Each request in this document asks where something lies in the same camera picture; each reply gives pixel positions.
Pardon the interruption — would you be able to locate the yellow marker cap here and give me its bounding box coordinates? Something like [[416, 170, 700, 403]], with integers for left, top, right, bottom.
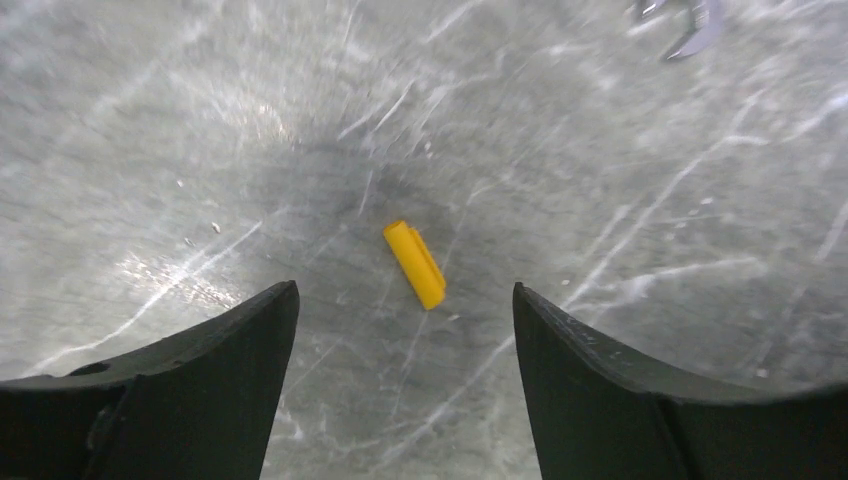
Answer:
[[383, 220, 447, 310]]

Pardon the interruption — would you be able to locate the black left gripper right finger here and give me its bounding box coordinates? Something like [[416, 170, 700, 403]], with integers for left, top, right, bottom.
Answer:
[[512, 284, 847, 479]]

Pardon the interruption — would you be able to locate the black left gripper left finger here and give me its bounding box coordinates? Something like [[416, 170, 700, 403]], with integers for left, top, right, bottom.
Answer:
[[1, 281, 299, 479]]

